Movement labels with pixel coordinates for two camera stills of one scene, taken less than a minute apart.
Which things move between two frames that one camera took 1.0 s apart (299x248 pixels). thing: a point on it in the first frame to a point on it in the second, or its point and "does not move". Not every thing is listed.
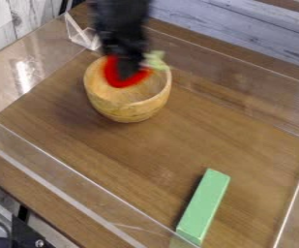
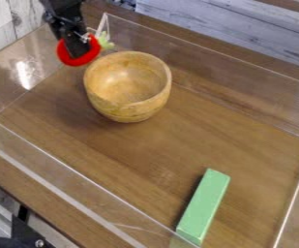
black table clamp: (25, 235) does not move
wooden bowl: (136, 102) does not move
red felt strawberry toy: (113, 75) to (97, 44)
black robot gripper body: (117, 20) to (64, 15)
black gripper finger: (127, 67) to (77, 44)
